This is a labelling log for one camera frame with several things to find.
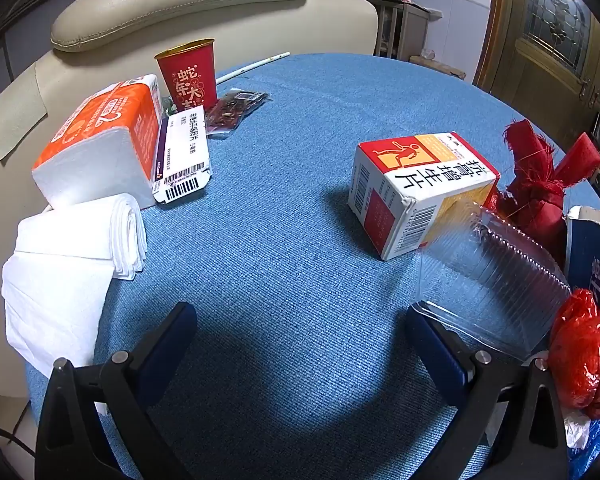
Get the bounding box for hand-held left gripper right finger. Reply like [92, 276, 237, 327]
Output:
[406, 301, 570, 480]

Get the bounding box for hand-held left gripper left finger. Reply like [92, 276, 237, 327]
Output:
[35, 302, 197, 480]

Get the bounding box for blue toothpaste box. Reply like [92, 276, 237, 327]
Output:
[564, 205, 600, 306]

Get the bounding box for clear plastic container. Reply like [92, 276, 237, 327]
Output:
[412, 200, 573, 361]

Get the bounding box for white paper tissue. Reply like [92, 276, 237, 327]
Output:
[1, 252, 116, 416]

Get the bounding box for rolled white plastic bags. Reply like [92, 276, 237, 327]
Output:
[15, 192, 148, 281]

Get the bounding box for red plastic bag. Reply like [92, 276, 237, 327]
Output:
[547, 288, 600, 421]

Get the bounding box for white orange medicine box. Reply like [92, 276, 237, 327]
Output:
[348, 131, 501, 261]

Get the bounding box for red cloth bundle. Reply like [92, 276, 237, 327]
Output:
[487, 120, 600, 266]

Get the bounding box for blue plastic bag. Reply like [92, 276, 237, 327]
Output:
[567, 415, 600, 480]

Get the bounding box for white purple flat box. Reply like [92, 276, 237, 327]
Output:
[151, 105, 213, 206]

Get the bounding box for orange tissue pack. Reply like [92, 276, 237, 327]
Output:
[31, 74, 165, 211]

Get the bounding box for dark snack wrapper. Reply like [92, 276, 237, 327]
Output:
[203, 87, 272, 140]

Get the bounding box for red paper cup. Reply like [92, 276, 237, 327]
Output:
[154, 38, 219, 113]

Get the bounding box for white straw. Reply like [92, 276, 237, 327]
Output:
[215, 51, 291, 86]

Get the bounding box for wooden glass door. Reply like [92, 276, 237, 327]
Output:
[472, 0, 600, 121]

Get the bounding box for beige radiator cover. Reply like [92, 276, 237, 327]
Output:
[350, 0, 433, 63]

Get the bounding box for beige leather sofa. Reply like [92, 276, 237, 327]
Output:
[0, 0, 379, 461]

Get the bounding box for black cable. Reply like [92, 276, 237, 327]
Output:
[0, 422, 36, 480]

